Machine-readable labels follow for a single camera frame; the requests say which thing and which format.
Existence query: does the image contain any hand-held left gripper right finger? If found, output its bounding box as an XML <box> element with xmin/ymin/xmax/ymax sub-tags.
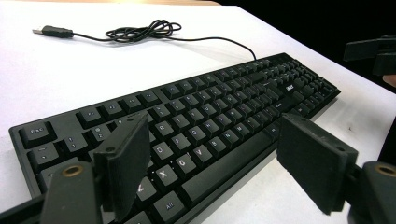
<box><xmin>276</xmin><ymin>112</ymin><xmax>360</xmax><ymax>217</ymax></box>

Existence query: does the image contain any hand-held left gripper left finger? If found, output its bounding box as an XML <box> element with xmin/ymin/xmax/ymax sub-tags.
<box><xmin>92</xmin><ymin>112</ymin><xmax>152</xmax><ymax>224</ymax></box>

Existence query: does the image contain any black computer keyboard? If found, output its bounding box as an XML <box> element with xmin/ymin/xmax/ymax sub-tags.
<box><xmin>8</xmin><ymin>51</ymin><xmax>342</xmax><ymax>224</ymax></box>

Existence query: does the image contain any light wooden table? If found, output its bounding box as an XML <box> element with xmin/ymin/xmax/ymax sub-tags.
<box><xmin>31</xmin><ymin>0</ymin><xmax>220</xmax><ymax>7</ymax></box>

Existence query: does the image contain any black keyboard cable with plug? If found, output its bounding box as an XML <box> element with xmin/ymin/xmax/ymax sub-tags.
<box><xmin>32</xmin><ymin>19</ymin><xmax>258</xmax><ymax>62</ymax></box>

